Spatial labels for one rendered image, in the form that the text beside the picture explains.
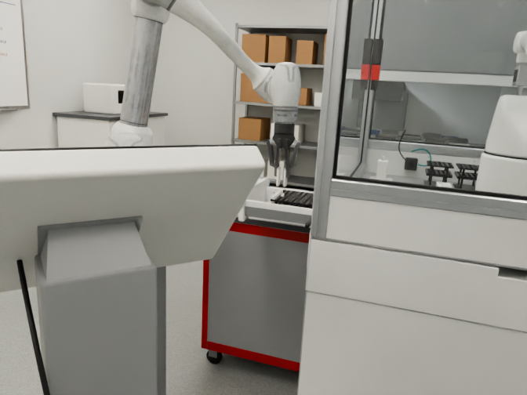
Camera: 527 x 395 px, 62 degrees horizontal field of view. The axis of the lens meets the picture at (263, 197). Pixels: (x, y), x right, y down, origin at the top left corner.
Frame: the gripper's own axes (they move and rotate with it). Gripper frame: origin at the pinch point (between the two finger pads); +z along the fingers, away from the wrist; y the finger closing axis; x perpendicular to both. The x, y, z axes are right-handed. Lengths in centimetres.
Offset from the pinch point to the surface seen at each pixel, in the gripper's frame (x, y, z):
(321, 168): -57, 25, -14
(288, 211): -14.6, 7.1, 9.1
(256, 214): -14.9, -4.8, 11.3
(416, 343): -57, 51, 26
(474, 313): -57, 62, 16
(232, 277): 9, -23, 49
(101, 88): 255, -275, -26
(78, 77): 268, -315, -38
